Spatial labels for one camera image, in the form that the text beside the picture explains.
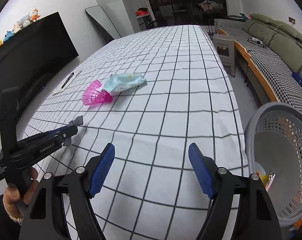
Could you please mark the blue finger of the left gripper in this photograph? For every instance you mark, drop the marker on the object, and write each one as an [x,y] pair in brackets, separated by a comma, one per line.
[58,129]

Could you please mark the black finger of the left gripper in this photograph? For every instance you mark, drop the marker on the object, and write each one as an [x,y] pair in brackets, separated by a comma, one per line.
[71,132]

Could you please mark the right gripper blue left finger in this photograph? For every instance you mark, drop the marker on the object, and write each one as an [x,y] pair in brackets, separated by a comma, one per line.
[101,165]

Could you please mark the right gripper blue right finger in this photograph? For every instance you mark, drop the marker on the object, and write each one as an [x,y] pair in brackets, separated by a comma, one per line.
[204,168]

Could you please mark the light blue wipes packet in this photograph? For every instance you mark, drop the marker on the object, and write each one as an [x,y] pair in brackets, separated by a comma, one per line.
[121,82]

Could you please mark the pink snack stick packet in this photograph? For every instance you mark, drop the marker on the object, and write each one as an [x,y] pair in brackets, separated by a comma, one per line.
[269,180]

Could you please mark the grey perforated trash basket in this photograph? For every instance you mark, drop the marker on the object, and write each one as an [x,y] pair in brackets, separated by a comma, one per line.
[273,143]

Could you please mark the left hand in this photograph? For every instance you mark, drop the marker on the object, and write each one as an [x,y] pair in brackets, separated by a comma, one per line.
[12,196]

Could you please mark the pink plastic shuttlecock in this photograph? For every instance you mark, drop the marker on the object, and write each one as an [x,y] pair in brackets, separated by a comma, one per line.
[95,94]

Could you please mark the black pen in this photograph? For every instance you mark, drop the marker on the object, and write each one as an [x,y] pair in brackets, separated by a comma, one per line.
[67,80]

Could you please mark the white notepad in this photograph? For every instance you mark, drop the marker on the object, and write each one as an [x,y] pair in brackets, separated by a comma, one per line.
[59,90]

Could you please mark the yellow plastic lid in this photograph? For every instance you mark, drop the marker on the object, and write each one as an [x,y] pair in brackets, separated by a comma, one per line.
[264,179]

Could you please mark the black television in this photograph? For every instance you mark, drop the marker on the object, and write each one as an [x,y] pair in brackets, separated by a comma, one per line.
[33,56]

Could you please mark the white checkered tablecloth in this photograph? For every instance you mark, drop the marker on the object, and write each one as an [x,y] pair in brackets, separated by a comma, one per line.
[151,191]

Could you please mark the houndstooth sofa cover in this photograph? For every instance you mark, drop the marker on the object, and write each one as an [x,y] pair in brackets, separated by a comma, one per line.
[274,75]

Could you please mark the grey plastic stool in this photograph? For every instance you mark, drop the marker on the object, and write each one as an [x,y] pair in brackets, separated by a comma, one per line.
[225,47]

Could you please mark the plush toys on television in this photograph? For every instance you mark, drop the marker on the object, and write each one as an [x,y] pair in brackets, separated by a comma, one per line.
[25,21]

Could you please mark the leaning mirror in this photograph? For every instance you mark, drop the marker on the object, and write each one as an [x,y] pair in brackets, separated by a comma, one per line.
[103,23]

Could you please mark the blue box on sofa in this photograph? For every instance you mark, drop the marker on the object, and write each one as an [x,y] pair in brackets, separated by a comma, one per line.
[297,78]

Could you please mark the white power strip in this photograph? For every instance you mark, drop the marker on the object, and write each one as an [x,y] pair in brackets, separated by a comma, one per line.
[256,40]

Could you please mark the red item on shelf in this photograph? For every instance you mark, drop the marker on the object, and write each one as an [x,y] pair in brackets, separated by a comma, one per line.
[141,12]

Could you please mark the green sofa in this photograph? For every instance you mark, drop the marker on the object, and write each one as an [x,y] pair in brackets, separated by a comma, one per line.
[281,38]

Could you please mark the wall socket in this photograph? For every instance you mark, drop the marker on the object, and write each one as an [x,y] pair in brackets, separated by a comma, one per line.
[292,20]

